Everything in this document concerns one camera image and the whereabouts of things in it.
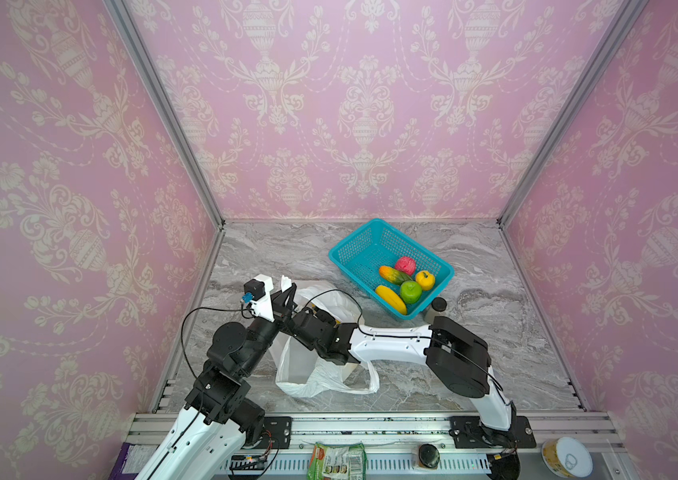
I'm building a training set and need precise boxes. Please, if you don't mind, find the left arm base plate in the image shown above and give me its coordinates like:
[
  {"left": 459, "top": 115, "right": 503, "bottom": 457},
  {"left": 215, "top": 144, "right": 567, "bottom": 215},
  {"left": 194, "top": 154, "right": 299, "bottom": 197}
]
[{"left": 228, "top": 416, "right": 294, "bottom": 450}]

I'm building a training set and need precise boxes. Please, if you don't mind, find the teal plastic basket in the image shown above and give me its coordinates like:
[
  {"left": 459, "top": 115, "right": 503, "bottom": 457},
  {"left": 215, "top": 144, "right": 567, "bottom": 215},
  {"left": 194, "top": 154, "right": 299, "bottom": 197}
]
[{"left": 329, "top": 219, "right": 455, "bottom": 321}]

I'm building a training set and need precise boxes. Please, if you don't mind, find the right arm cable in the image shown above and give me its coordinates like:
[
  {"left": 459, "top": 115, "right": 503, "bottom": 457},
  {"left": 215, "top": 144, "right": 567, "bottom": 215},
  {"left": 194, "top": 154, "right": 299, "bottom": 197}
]
[{"left": 302, "top": 288, "right": 514, "bottom": 409}]

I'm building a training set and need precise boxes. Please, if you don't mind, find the yellow fruit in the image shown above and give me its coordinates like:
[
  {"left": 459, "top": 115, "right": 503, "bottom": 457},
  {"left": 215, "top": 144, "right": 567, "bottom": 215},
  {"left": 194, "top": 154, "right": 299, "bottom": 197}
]
[{"left": 415, "top": 270, "right": 437, "bottom": 291}]

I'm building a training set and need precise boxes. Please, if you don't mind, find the green fruit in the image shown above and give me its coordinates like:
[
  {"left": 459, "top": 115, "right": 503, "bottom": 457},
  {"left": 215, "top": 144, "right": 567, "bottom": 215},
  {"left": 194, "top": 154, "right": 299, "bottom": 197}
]
[{"left": 400, "top": 280, "right": 423, "bottom": 305}]

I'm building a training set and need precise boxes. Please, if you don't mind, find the white-lidded can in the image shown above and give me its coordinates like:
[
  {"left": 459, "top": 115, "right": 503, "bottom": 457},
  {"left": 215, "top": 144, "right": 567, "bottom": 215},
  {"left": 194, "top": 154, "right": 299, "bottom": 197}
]
[{"left": 542, "top": 437, "right": 594, "bottom": 479}]

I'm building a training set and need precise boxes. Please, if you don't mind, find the orange green mango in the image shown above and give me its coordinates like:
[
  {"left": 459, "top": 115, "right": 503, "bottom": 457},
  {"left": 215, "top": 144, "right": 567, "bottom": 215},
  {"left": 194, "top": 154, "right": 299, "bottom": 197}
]
[{"left": 379, "top": 265, "right": 412, "bottom": 285}]

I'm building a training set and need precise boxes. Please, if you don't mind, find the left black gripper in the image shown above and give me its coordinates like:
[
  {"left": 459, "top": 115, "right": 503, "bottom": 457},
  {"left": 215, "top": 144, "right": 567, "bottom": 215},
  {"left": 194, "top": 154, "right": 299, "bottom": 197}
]
[{"left": 241, "top": 283, "right": 298, "bottom": 379}]

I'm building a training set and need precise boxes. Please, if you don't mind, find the pink dragon fruit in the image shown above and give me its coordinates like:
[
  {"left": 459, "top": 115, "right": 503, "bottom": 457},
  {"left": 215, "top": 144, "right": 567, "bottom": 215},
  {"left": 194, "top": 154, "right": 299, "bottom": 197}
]
[{"left": 395, "top": 256, "right": 417, "bottom": 277}]

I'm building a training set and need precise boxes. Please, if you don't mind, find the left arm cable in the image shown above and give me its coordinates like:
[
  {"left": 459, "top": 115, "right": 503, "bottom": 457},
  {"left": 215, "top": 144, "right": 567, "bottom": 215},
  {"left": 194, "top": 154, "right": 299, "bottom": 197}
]
[{"left": 179, "top": 306, "right": 253, "bottom": 380}]

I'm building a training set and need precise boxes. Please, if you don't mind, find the green snack packet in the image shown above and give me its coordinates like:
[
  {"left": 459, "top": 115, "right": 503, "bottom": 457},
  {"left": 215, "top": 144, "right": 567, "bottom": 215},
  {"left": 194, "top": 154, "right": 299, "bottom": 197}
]
[{"left": 308, "top": 443, "right": 367, "bottom": 480}]

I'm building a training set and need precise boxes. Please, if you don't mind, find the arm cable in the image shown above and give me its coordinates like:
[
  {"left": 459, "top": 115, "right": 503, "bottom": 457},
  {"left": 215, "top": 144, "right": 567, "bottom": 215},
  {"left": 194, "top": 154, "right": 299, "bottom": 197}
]
[
  {"left": 302, "top": 288, "right": 514, "bottom": 409},
  {"left": 179, "top": 306, "right": 253, "bottom": 380}
]

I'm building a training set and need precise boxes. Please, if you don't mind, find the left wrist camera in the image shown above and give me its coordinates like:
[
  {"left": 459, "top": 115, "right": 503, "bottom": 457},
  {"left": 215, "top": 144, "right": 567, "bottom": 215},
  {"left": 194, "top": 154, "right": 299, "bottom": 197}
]
[{"left": 242, "top": 274, "right": 274, "bottom": 322}]

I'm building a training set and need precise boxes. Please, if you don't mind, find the purple snack packet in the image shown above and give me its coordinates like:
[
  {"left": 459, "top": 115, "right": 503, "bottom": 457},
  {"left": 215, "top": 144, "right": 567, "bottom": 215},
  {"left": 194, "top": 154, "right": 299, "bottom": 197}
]
[{"left": 108, "top": 443, "right": 138, "bottom": 480}]

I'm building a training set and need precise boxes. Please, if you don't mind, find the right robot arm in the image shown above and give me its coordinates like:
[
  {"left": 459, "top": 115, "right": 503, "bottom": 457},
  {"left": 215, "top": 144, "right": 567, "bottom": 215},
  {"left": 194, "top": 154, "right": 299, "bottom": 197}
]
[{"left": 283, "top": 307, "right": 516, "bottom": 432}]

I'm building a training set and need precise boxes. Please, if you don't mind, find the small black-capped bottle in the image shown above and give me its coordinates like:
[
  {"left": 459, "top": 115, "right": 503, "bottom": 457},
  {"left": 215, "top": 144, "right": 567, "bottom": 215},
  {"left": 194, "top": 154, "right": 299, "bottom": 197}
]
[{"left": 424, "top": 297, "right": 448, "bottom": 326}]

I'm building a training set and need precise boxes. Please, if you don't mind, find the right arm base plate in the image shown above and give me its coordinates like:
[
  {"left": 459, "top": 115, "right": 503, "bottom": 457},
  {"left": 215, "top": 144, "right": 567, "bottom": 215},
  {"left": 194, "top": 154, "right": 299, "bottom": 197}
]
[{"left": 449, "top": 416, "right": 537, "bottom": 449}]

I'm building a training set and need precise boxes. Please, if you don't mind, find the yellow banana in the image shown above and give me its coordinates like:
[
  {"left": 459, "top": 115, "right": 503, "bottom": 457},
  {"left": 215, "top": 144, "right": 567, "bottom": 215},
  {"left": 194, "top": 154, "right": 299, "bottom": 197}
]
[{"left": 375, "top": 285, "right": 408, "bottom": 316}]

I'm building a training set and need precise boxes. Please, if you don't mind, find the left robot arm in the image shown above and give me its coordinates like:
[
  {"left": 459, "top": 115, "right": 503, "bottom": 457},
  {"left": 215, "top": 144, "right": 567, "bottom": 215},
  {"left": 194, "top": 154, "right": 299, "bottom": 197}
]
[{"left": 137, "top": 278, "right": 297, "bottom": 479}]

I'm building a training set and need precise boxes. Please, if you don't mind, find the black-lidded jar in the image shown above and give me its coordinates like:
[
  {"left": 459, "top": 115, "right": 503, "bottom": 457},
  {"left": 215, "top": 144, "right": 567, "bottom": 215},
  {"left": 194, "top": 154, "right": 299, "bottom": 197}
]
[{"left": 415, "top": 443, "right": 441, "bottom": 470}]

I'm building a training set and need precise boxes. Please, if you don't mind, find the white plastic bag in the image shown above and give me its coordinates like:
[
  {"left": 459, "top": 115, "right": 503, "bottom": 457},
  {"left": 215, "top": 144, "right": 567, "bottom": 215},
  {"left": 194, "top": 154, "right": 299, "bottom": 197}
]
[{"left": 270, "top": 280, "right": 380, "bottom": 398}]

